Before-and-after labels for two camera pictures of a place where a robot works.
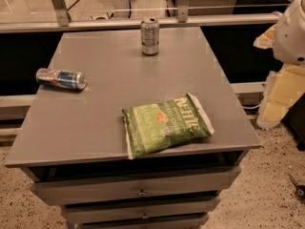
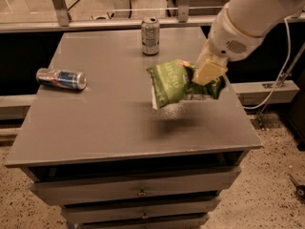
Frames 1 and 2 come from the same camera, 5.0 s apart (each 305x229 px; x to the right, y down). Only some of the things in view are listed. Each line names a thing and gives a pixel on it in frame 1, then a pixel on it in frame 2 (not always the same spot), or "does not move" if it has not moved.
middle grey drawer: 142,210 does not move
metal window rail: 64,23 does not move
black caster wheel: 299,189 does not move
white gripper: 292,38 → 229,39
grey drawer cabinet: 71,144 does not move
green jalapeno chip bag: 155,125 → 172,82
